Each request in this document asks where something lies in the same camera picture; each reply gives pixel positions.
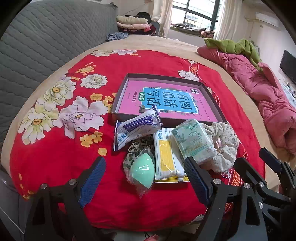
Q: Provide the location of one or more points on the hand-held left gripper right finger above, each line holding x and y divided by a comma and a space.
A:
196, 183

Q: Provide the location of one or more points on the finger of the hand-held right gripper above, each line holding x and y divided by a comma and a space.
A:
247, 171
272, 161

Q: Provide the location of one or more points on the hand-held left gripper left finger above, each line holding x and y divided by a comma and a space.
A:
92, 183

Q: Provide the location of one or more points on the yellow and white packet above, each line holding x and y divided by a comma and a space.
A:
164, 157

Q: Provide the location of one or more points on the green tissue pack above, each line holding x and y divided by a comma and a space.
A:
192, 141

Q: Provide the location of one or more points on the green makeup sponge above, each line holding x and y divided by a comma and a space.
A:
142, 169

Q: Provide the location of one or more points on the leopard print scrunchie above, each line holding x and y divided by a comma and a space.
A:
138, 144

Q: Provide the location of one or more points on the blue and white packet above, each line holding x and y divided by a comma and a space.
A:
134, 129

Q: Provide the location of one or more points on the dark cardboard box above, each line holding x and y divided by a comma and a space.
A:
124, 115

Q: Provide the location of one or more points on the white cabinet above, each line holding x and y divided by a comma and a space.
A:
289, 90

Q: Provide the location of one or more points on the pink quilt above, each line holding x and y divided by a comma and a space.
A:
254, 78

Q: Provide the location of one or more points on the black television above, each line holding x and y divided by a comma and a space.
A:
289, 64

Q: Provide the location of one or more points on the pink book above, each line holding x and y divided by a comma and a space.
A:
136, 92

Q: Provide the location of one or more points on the green garment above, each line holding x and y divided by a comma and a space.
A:
240, 47

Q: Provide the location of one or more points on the red floral blanket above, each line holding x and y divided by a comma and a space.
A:
138, 62

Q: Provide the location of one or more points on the white air conditioner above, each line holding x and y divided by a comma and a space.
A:
266, 19

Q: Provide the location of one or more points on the beige bed sheet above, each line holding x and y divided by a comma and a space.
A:
161, 42

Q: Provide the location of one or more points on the windowsill bedding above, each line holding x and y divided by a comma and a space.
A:
203, 33

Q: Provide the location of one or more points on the cream curtain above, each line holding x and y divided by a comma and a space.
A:
163, 16
229, 20

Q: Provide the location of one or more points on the blue patterned cloth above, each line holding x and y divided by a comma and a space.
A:
116, 36

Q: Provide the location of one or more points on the grey quilted headboard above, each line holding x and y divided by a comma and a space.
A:
46, 34

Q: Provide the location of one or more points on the pink folded blanket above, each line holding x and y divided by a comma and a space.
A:
131, 27

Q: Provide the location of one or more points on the dark framed window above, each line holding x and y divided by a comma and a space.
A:
196, 14

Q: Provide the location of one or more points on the cream folded blanket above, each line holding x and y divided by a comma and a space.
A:
131, 19

